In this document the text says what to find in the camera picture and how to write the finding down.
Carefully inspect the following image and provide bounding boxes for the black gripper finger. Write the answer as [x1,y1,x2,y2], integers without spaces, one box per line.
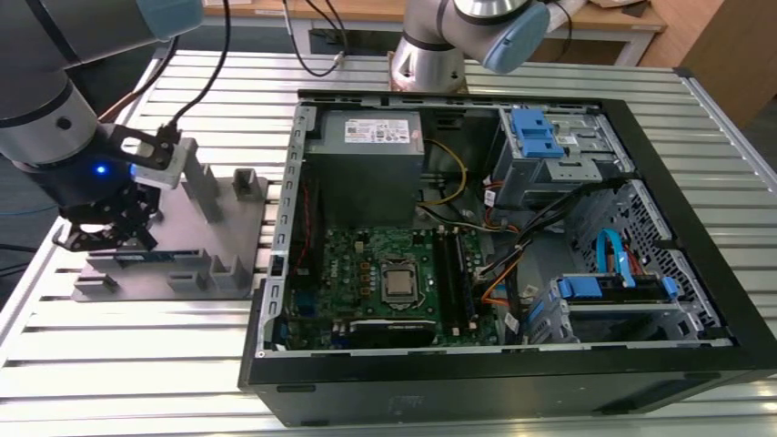
[118,181,164,252]
[51,213,132,254]

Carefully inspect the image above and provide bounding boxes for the RAM memory stick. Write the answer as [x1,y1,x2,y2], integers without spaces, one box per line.
[115,252,184,265]

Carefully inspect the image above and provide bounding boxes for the black RAM slot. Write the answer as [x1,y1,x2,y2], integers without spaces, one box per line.
[442,227,467,337]
[434,227,460,338]
[448,229,472,336]

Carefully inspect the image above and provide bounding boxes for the grey parts rack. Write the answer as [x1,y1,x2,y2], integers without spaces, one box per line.
[71,138,272,302]

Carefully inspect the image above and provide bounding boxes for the grey power supply unit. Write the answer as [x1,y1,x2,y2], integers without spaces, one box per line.
[307,108,427,229]

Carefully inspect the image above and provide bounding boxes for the green motherboard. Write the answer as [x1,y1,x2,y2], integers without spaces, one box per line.
[282,225,509,351]

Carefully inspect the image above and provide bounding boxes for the silver CPU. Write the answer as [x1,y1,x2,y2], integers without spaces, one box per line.
[387,270,416,297]

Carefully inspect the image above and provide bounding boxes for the metal CPU socket cover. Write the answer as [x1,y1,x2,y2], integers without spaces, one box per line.
[379,257,427,313]

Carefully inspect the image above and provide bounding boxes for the long wooden desk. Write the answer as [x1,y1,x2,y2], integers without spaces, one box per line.
[199,0,408,56]

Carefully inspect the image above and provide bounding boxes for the black graphics card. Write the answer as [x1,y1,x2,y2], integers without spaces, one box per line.
[347,317,440,348]

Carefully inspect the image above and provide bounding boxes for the blue plastic drive carrier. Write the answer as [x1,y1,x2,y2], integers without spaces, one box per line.
[512,108,564,159]

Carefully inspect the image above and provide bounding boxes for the black PC case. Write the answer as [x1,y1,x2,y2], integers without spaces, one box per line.
[236,88,776,429]

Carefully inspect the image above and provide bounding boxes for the silver metal drive cage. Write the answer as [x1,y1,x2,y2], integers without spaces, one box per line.
[491,107,636,210]
[525,272,733,350]

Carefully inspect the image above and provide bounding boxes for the hard disk in blue carrier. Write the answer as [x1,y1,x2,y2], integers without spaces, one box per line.
[556,274,680,305]

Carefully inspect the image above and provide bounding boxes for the short wooden desk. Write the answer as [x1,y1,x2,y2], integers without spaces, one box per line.
[533,0,669,67]

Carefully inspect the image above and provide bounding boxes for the brown wooden cabinet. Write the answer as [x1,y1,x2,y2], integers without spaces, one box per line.
[636,0,777,133]

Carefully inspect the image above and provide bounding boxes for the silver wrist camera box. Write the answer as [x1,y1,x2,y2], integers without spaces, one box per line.
[130,136,184,190]

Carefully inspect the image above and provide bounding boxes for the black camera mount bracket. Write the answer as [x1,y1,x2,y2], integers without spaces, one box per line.
[100,122,184,168]

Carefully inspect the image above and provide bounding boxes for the red and black twisted wire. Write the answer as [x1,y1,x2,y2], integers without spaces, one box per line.
[294,179,322,277]

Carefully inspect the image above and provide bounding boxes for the black camera cable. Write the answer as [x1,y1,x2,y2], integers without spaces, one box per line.
[158,0,236,142]

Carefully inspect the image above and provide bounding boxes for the black cable with silver plug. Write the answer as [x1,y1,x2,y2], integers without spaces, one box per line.
[280,0,354,78]

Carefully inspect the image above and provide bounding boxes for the white and black wire bundle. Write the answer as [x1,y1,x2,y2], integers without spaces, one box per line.
[416,203,517,236]

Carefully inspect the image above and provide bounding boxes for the yellow wire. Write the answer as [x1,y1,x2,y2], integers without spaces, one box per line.
[424,138,470,206]

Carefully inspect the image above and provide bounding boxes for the orange wire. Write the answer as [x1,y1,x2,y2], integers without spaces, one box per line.
[483,279,515,307]

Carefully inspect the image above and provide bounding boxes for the black cable bundle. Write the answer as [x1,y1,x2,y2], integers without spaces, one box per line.
[484,177,627,347]

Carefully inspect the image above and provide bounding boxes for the blue SATA cable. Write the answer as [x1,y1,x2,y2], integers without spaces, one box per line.
[597,229,636,288]

